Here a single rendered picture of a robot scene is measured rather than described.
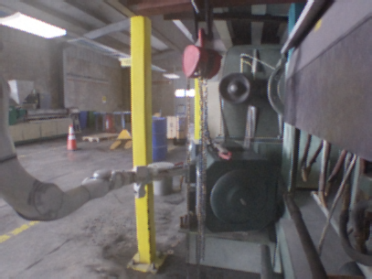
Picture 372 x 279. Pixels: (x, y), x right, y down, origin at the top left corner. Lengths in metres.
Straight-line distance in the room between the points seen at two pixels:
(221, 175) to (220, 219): 0.26
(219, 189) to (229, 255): 0.61
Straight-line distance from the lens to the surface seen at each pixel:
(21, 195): 0.59
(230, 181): 1.27
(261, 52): 2.20
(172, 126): 7.57
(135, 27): 1.52
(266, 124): 2.15
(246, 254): 1.71
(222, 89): 2.02
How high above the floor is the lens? 1.13
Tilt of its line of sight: 8 degrees down
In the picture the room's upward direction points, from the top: straight up
